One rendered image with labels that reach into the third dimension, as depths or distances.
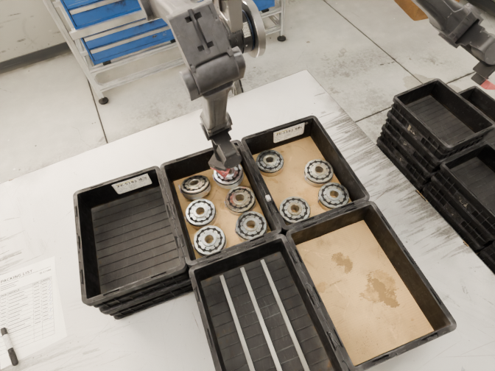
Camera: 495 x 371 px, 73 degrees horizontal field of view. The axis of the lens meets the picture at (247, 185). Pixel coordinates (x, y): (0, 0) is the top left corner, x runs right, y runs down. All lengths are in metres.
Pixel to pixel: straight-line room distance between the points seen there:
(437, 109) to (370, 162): 0.73
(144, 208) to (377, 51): 2.55
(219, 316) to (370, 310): 0.43
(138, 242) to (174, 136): 0.59
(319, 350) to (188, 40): 0.83
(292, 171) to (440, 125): 1.02
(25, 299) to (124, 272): 0.42
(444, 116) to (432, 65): 1.22
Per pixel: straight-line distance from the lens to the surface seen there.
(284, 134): 1.27
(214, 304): 1.06
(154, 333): 1.22
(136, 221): 1.23
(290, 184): 1.21
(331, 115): 1.63
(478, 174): 2.06
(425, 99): 2.15
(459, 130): 2.05
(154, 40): 2.87
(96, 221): 1.29
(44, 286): 1.44
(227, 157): 0.95
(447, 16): 0.96
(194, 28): 0.58
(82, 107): 3.10
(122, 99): 3.01
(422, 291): 1.07
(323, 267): 1.08
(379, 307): 1.08
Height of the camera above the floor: 1.84
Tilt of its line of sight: 57 degrees down
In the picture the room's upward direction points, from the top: 7 degrees counter-clockwise
